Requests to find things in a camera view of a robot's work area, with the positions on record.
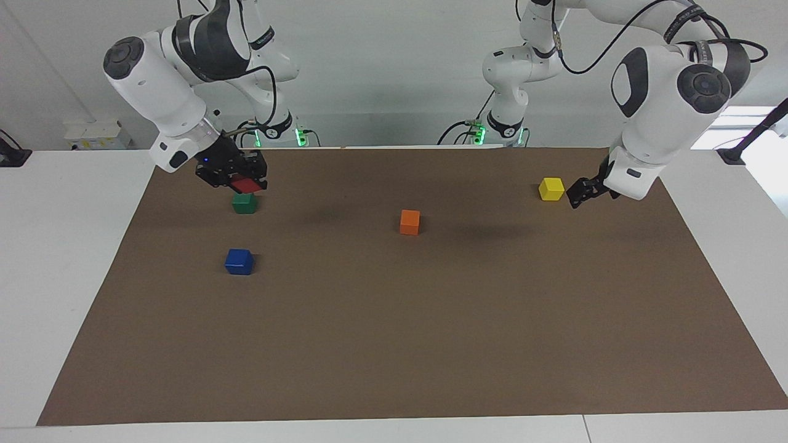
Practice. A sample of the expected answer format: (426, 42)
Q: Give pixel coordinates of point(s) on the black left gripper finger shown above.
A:
(583, 189)

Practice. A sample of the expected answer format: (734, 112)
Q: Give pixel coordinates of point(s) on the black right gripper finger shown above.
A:
(223, 181)
(261, 169)

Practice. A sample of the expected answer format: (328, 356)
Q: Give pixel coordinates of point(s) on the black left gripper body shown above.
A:
(608, 181)

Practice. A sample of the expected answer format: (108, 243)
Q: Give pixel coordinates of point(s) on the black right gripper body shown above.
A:
(225, 160)

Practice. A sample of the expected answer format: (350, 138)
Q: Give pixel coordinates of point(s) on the red wooden block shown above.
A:
(246, 185)

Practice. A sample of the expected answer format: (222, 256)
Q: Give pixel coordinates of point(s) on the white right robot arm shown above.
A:
(160, 86)

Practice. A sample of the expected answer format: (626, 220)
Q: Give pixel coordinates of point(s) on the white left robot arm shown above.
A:
(659, 111)

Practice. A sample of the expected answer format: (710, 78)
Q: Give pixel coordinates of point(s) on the green wooden block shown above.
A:
(244, 204)

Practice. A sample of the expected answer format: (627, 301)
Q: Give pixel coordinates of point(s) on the yellow wooden block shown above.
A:
(551, 189)

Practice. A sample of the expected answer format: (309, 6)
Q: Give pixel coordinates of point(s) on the blue wooden block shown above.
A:
(239, 262)

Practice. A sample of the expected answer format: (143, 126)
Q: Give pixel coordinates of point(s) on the orange wooden block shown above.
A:
(409, 223)

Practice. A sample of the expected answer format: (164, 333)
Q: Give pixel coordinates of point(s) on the white background box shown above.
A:
(98, 135)

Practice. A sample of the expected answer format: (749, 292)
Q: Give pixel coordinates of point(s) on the black angled stand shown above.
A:
(757, 132)

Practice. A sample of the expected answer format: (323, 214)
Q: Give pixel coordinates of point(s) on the brown paper mat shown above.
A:
(394, 332)

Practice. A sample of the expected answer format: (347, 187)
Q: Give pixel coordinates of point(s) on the black table clamp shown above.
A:
(13, 157)

